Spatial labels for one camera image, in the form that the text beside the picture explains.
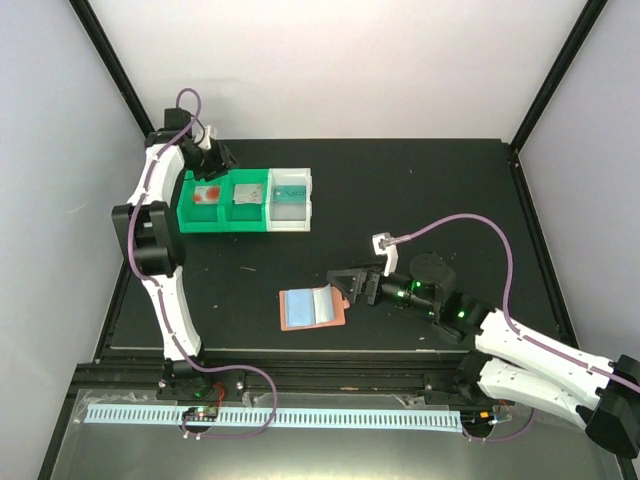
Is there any brown leather card holder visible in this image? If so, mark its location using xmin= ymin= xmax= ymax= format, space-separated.
xmin=279 ymin=284 xmax=350 ymax=331

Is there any teal VIP credit card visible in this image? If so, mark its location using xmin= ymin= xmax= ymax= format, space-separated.
xmin=272 ymin=185 xmax=307 ymax=204

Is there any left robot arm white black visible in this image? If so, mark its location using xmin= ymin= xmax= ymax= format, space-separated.
xmin=111 ymin=105 xmax=238 ymax=401

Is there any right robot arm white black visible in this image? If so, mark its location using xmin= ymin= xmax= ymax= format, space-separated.
xmin=327 ymin=252 xmax=639 ymax=459

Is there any red circles card in bin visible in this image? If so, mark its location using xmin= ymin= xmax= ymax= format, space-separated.
xmin=192 ymin=185 xmax=221 ymax=205

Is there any green bin left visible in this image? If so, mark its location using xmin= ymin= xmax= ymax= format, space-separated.
xmin=177 ymin=173 xmax=228 ymax=234

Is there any green bin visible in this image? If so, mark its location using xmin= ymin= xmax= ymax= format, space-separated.
xmin=223 ymin=169 xmax=268 ymax=233
xmin=177 ymin=173 xmax=228 ymax=234

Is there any green bin middle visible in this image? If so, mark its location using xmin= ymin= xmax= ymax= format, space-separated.
xmin=223 ymin=169 xmax=268 ymax=233

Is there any white translucent bin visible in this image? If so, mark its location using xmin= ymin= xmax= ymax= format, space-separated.
xmin=265 ymin=168 xmax=313 ymax=232

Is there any right small circuit board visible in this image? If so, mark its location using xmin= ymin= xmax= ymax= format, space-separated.
xmin=469 ymin=409 xmax=513 ymax=425

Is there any small circuit board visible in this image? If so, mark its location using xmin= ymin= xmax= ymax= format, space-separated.
xmin=469 ymin=409 xmax=513 ymax=425
xmin=182 ymin=406 xmax=219 ymax=422

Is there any left small circuit board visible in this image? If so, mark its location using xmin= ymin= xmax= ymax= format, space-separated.
xmin=182 ymin=406 xmax=219 ymax=422

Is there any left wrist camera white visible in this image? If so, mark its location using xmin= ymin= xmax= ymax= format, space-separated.
xmin=198 ymin=125 xmax=217 ymax=150

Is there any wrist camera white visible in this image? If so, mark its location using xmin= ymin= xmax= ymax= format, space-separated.
xmin=198 ymin=125 xmax=217 ymax=150
xmin=372 ymin=232 xmax=399 ymax=277

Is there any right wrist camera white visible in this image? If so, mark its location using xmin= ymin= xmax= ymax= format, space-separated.
xmin=372 ymin=232 xmax=399 ymax=277

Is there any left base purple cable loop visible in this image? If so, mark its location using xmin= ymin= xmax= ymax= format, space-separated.
xmin=180 ymin=363 xmax=280 ymax=442

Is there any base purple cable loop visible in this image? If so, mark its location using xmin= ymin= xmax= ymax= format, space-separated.
xmin=180 ymin=363 xmax=280 ymax=442
xmin=461 ymin=404 xmax=539 ymax=445

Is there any left black frame post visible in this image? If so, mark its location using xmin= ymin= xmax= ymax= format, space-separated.
xmin=68 ymin=0 xmax=155 ymax=140

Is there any black frame post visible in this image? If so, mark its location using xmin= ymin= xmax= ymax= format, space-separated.
xmin=68 ymin=0 xmax=155 ymax=140
xmin=510 ymin=0 xmax=608 ymax=155

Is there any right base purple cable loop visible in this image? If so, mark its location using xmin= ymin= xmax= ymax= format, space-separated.
xmin=461 ymin=404 xmax=539 ymax=445

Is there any black aluminium front rail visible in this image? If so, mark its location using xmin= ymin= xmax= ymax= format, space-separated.
xmin=70 ymin=352 xmax=489 ymax=405

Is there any white slotted cable duct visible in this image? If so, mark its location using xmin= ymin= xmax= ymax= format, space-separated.
xmin=83 ymin=404 xmax=462 ymax=433

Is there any right black frame post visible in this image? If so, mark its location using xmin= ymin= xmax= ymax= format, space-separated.
xmin=510 ymin=0 xmax=608 ymax=155

